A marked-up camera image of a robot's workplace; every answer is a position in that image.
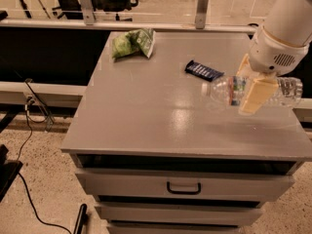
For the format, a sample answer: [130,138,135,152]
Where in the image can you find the grey metal railing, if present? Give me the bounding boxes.
[0,0,271,36]

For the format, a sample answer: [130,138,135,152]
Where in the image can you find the black equipment at left edge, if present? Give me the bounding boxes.
[0,144,22,202]

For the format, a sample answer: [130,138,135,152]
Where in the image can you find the black bar on floor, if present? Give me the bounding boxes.
[73,204,88,234]

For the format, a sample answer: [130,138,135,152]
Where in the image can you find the green chip bag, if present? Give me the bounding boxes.
[112,28,156,59]

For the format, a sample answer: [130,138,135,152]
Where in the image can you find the black tripod legs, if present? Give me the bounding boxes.
[18,0,51,19]

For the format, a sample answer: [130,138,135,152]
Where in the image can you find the clear plastic water bottle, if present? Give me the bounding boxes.
[202,76,303,107]

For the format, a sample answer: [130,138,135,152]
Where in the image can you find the black drawer handle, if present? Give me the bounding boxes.
[166,181,202,195]

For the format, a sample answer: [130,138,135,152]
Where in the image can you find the grey drawer cabinet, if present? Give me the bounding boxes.
[61,32,312,234]

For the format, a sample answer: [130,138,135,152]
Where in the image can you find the white rounded gripper body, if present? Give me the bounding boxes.
[249,26,309,76]

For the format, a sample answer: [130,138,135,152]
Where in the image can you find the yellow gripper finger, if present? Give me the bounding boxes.
[239,77,279,115]
[236,54,259,79]

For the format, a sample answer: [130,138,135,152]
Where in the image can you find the black floor cable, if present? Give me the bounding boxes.
[15,78,73,234]

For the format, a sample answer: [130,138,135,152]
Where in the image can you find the dark blue candy bar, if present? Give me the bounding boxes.
[184,60,224,82]

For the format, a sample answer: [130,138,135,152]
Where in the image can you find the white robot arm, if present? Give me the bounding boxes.
[237,0,312,114]

